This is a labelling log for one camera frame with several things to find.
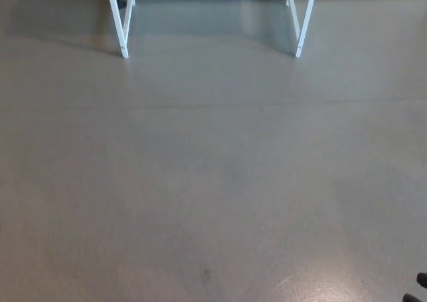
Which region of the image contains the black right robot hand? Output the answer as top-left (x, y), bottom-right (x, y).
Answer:
top-left (402, 271), bottom-right (427, 302)

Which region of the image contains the white metal table leg frame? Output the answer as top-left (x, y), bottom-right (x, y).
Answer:
top-left (286, 0), bottom-right (318, 58)
top-left (104, 0), bottom-right (136, 59)

